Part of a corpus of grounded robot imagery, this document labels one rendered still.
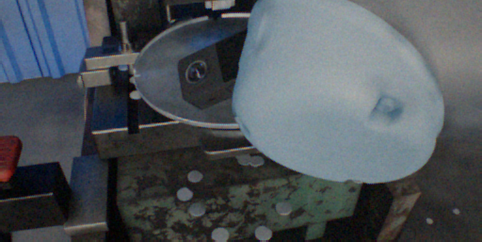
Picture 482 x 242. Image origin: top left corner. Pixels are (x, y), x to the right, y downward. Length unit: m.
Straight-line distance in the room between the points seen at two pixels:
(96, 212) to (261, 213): 0.26
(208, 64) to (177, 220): 0.36
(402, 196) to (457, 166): 1.05
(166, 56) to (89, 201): 0.24
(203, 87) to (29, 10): 1.67
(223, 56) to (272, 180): 0.31
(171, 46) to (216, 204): 0.26
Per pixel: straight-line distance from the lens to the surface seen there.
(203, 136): 0.48
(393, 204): 0.67
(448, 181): 1.63
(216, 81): 0.33
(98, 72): 0.71
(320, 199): 0.69
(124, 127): 0.62
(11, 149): 0.56
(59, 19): 1.97
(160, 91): 0.55
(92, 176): 0.65
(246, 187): 0.61
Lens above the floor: 1.11
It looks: 39 degrees down
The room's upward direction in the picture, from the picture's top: straight up
